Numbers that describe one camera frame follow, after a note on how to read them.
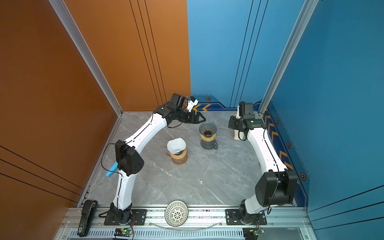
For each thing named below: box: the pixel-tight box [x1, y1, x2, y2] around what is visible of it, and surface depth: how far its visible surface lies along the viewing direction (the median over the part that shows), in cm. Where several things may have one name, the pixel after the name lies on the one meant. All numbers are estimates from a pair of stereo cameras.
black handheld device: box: [77, 199, 98, 238], surface depth 72 cm
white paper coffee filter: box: [167, 137, 187, 155], surface depth 86 cm
